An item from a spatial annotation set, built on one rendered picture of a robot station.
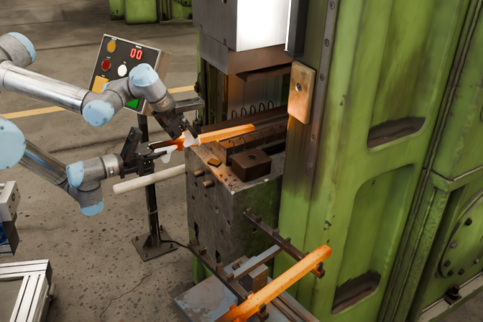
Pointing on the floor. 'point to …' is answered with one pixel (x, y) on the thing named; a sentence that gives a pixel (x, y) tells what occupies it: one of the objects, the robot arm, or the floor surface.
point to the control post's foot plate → (145, 246)
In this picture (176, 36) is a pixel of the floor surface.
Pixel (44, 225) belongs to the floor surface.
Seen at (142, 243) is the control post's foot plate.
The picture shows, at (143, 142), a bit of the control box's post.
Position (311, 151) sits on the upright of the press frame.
